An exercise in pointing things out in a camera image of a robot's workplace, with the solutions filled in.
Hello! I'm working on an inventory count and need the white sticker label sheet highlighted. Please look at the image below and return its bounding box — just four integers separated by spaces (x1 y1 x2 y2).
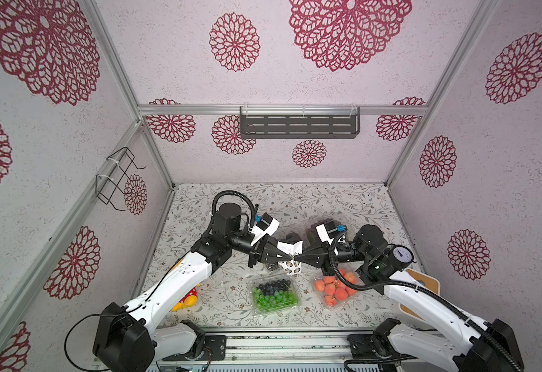
277 240 304 276

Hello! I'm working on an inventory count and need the yellow red plush toy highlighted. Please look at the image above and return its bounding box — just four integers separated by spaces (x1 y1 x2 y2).
172 288 199 312

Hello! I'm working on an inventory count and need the black wire wall rack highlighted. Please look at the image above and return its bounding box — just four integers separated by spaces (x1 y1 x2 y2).
94 147 148 215

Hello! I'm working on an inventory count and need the floral table mat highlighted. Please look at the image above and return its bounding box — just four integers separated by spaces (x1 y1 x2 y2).
145 184 409 330

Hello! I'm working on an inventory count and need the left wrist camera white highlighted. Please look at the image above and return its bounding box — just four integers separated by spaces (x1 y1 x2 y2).
251 213 280 246

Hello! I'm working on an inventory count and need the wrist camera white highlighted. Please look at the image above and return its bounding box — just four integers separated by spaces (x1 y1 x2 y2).
251 213 280 246
315 220 347 244

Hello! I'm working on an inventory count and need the purple grape clamshell box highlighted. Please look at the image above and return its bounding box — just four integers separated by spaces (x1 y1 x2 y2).
305 218 342 245

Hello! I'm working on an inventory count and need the grey wall shelf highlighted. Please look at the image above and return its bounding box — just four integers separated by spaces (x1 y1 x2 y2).
238 106 361 140

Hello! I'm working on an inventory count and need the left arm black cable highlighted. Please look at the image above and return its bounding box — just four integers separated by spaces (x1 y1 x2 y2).
210 189 257 229

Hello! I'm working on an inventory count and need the green grape blueberry clamshell box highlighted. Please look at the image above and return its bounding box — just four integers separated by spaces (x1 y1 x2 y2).
249 274 301 316

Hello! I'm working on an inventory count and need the black alarm clock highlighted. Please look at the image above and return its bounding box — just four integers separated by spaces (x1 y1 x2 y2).
387 245 415 270

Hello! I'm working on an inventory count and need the blackberry clamshell box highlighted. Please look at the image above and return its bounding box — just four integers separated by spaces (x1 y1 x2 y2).
265 232 303 272

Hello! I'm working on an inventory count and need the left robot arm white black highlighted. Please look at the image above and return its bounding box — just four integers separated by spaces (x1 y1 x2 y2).
93 202 302 371

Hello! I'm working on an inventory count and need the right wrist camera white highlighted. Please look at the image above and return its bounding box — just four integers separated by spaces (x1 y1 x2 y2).
315 220 347 244

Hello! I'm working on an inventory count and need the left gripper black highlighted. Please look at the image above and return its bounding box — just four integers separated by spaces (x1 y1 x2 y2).
228 230 293 269

